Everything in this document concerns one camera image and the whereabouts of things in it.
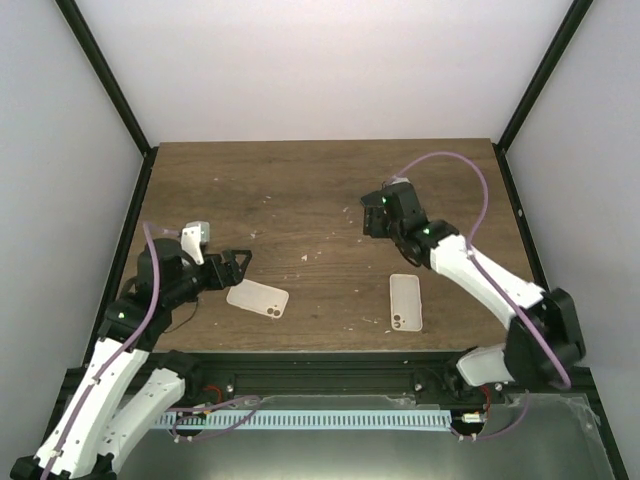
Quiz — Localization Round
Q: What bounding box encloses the metal sheet front plate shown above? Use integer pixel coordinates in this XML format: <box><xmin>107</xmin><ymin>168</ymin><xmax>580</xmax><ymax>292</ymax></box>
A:
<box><xmin>120</xmin><ymin>395</ymin><xmax>615</xmax><ymax>479</ymax></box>

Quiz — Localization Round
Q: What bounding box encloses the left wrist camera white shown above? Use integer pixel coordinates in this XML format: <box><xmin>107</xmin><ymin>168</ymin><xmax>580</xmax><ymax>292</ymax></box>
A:
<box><xmin>180</xmin><ymin>221</ymin><xmax>210</xmax><ymax>265</ymax></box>

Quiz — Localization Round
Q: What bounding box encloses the left black frame post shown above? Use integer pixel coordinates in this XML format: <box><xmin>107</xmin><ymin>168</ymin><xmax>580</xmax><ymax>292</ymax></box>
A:
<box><xmin>53</xmin><ymin>0</ymin><xmax>154</xmax><ymax>157</ymax></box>

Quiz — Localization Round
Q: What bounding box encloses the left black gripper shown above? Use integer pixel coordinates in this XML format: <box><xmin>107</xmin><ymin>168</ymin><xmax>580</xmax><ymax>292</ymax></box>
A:
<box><xmin>167</xmin><ymin>251</ymin><xmax>254</xmax><ymax>308</ymax></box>

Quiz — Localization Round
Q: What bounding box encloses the light blue slotted cable duct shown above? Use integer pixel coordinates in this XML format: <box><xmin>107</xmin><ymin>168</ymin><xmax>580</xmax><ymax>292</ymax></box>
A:
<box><xmin>177</xmin><ymin>410</ymin><xmax>452</xmax><ymax>432</ymax></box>

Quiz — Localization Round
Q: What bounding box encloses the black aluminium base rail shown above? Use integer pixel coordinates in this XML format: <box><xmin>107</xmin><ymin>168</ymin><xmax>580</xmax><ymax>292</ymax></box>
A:
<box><xmin>190</xmin><ymin>351</ymin><xmax>526</xmax><ymax>408</ymax></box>

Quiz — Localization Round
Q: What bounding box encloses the beige phone case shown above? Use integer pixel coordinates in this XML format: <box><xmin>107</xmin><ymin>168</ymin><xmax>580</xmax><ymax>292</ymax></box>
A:
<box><xmin>389</xmin><ymin>274</ymin><xmax>423</xmax><ymax>333</ymax></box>
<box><xmin>226</xmin><ymin>279</ymin><xmax>289</xmax><ymax>319</ymax></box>

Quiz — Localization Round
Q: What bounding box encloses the black frame post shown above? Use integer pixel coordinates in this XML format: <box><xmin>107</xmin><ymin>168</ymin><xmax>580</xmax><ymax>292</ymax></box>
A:
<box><xmin>496</xmin><ymin>0</ymin><xmax>593</xmax><ymax>153</ymax></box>
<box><xmin>53</xmin><ymin>0</ymin><xmax>154</xmax><ymax>157</ymax></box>

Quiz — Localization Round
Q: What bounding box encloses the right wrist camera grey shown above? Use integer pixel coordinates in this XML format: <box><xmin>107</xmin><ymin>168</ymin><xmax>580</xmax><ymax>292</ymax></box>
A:
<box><xmin>382</xmin><ymin>176</ymin><xmax>411</xmax><ymax>189</ymax></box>

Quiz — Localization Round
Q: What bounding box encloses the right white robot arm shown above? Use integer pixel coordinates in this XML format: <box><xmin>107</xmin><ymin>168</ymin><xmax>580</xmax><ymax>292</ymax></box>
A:
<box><xmin>360</xmin><ymin>181</ymin><xmax>586</xmax><ymax>403</ymax></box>

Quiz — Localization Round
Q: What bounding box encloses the right black frame post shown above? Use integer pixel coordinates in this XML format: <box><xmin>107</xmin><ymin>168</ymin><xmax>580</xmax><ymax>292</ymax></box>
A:
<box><xmin>496</xmin><ymin>0</ymin><xmax>593</xmax><ymax>153</ymax></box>

